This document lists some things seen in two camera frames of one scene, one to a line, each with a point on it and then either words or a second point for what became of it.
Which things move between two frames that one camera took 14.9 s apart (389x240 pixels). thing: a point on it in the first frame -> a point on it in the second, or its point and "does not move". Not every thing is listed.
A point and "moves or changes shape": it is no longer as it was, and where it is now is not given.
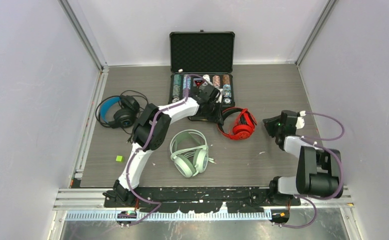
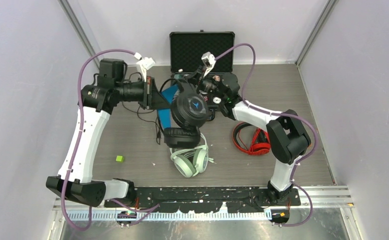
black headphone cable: x=117 y=96 moves or changes shape
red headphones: x=245 y=126 moves or changes shape
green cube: x=119 y=158 does not move
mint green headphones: x=190 y=153 does not move
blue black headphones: x=125 y=116 -> x=181 y=123
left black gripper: x=218 y=117 -> x=152 y=98
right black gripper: x=269 y=123 -> x=200 y=85
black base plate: x=239 y=199 does not move
